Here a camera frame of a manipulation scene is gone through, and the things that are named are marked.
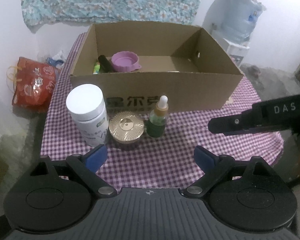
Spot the teal floral cloth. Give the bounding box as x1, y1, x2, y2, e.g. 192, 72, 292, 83
20, 0, 222, 28

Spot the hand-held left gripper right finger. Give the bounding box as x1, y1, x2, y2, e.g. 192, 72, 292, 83
184, 145, 273, 198

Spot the blue and white plastic bag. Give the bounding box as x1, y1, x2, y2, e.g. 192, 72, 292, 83
46, 51, 66, 68

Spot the green glass dropper bottle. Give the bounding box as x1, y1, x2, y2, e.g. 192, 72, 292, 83
146, 95, 168, 138

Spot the purple checked tablecloth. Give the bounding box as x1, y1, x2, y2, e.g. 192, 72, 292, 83
40, 31, 285, 190

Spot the gold lidded jar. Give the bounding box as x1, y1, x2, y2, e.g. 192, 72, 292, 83
108, 111, 145, 150

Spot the white water dispenser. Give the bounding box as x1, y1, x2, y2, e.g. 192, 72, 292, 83
210, 22, 251, 67

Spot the purple scalloped plastic bowl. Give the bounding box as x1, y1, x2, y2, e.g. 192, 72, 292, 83
111, 51, 142, 73

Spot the black small bottle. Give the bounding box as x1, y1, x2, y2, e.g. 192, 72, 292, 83
98, 55, 113, 73

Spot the brown cardboard box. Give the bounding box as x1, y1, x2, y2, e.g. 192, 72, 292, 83
70, 21, 245, 113

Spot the blue water jug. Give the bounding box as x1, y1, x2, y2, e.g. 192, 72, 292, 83
220, 0, 263, 43

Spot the red printed bag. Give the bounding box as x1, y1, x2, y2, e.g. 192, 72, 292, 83
7, 57, 59, 113

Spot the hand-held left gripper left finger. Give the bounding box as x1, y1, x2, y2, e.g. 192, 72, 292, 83
30, 144, 118, 198

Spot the white lidded plastic bottle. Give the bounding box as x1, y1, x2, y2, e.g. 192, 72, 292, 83
66, 84, 109, 147

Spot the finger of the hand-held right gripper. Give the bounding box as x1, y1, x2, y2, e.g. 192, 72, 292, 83
207, 108, 262, 137

